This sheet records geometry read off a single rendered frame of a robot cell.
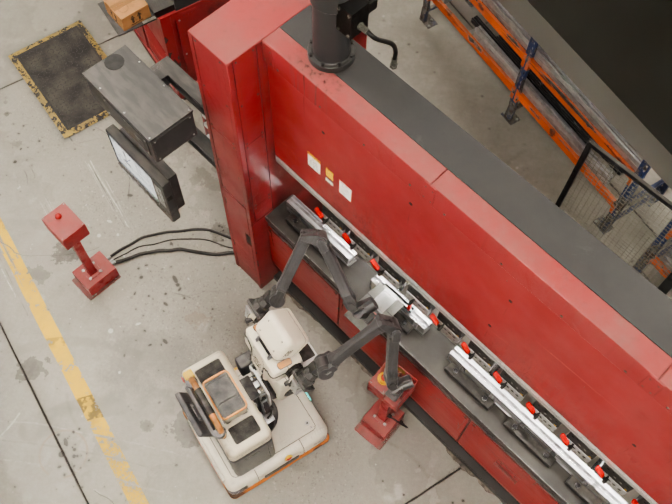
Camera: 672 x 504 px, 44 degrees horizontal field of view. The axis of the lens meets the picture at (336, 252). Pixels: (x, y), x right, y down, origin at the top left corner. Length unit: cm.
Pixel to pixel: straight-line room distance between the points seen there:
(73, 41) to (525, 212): 439
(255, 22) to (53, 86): 315
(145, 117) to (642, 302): 220
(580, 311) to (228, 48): 174
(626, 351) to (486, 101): 356
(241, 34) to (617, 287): 180
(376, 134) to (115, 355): 275
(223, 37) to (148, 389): 253
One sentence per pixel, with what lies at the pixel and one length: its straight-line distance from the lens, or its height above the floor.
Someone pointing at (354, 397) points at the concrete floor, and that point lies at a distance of 525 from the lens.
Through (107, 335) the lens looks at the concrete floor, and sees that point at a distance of 554.
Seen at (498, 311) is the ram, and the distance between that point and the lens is 357.
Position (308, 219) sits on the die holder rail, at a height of 97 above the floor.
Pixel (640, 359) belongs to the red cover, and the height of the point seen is 230.
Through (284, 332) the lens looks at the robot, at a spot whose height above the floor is 139.
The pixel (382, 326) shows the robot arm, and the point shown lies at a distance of 384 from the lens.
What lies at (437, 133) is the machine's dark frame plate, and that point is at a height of 230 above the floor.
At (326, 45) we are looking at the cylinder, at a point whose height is 244.
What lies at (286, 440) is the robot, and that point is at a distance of 489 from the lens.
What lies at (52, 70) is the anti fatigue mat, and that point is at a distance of 667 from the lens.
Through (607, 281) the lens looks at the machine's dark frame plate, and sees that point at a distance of 317.
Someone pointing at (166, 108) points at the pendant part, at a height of 195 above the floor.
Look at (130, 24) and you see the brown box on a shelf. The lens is 544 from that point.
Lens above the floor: 504
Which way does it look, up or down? 64 degrees down
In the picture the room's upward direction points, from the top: 2 degrees clockwise
